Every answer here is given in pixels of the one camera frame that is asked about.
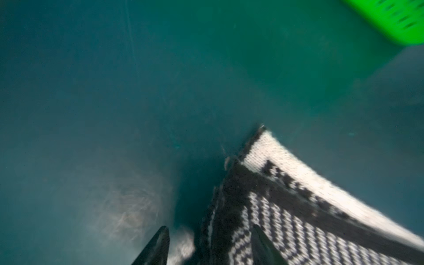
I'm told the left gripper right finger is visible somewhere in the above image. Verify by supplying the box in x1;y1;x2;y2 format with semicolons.
251;224;288;265

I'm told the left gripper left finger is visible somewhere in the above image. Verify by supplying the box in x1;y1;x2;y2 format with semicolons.
132;226;170;265

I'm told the black white patterned scarf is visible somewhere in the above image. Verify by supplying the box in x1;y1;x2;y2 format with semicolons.
200;127;424;265

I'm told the green plastic basket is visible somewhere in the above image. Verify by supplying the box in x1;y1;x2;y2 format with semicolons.
346;0;424;46

